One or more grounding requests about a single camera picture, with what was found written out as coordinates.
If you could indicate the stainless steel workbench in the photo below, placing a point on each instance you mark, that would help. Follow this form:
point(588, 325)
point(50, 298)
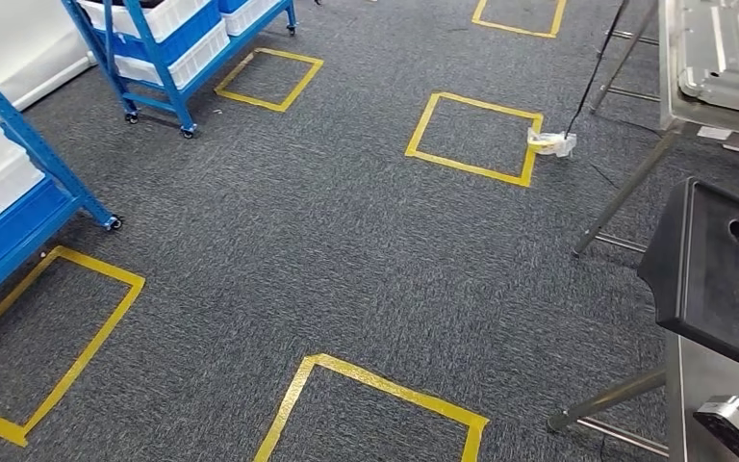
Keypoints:
point(701, 408)

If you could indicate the blue wheeled cart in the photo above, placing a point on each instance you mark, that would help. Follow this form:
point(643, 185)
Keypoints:
point(165, 95)

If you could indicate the grey metal plate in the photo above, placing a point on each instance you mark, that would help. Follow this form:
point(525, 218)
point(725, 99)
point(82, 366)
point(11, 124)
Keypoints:
point(733, 51)

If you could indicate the taped clear plastic lump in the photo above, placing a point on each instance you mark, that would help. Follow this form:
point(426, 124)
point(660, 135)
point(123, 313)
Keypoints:
point(551, 143)

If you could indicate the black plastic panel part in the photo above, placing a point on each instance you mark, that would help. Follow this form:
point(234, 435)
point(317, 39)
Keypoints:
point(694, 287)

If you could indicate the yellow floor tape square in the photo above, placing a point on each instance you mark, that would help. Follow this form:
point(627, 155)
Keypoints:
point(557, 19)
point(114, 300)
point(376, 382)

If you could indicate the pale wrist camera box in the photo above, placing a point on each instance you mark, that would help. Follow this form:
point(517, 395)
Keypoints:
point(720, 408)

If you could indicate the stainless steel table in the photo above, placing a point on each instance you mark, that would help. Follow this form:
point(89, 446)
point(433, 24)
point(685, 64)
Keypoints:
point(669, 76)

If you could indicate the blue metal shelf rack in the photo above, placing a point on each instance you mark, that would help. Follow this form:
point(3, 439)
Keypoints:
point(38, 134)

